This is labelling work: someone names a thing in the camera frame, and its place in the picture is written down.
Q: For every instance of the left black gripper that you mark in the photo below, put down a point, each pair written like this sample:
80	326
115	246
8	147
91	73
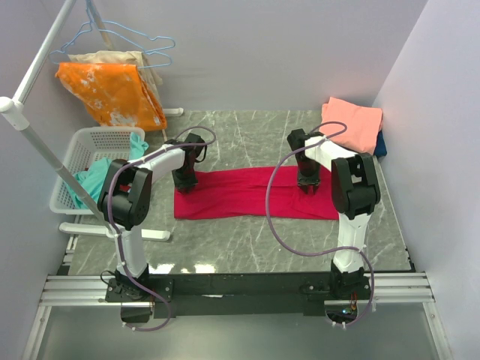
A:
187	184

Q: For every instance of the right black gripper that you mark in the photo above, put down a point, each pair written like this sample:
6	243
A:
314	181

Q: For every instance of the magenta t-shirt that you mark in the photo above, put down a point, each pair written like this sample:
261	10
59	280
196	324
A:
242	192

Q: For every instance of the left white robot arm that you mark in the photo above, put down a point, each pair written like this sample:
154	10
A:
125	197

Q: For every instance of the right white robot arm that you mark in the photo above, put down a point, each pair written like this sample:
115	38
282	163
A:
355	190

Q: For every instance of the folded navy t-shirt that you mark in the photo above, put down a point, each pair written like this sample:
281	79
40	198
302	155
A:
380	150

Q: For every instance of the folded salmon t-shirt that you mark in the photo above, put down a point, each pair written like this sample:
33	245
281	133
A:
363	124

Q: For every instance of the beige cloth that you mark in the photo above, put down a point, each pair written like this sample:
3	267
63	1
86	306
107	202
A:
147	73

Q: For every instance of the orange tie-dye cloth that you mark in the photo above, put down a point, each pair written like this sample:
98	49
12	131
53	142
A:
113	94

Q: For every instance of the teal t-shirt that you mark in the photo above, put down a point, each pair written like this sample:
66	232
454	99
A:
92	177

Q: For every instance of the white plastic laundry basket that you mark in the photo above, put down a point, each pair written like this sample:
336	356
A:
87	146

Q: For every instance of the white clothes rack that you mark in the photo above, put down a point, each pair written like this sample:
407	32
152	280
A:
27	180

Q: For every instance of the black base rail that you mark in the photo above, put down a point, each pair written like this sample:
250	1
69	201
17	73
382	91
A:
179	295

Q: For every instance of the aluminium frame rail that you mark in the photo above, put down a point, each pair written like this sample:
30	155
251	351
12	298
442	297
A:
389	288

